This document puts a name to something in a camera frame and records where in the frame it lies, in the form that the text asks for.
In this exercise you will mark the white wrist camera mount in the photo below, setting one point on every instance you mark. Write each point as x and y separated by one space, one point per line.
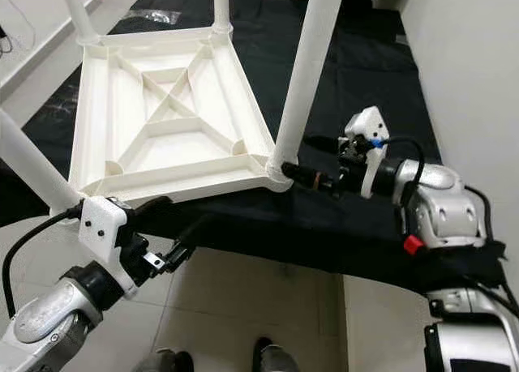
366 125
101 230

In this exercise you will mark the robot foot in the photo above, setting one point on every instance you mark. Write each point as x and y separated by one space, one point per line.
276 357
166 362

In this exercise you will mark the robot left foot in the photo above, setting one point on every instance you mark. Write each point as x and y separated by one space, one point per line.
166 362

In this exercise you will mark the black table cloth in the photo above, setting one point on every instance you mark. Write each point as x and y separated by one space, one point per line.
292 226

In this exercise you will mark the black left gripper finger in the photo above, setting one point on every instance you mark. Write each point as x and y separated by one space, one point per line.
152 206
190 238

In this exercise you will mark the white plastic children table top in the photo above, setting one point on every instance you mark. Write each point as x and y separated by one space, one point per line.
178 173

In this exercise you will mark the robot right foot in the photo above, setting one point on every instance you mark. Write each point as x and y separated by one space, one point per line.
276 357

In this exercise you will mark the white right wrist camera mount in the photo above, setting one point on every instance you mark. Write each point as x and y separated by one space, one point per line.
366 125

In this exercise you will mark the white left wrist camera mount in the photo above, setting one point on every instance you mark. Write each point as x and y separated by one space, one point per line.
101 230

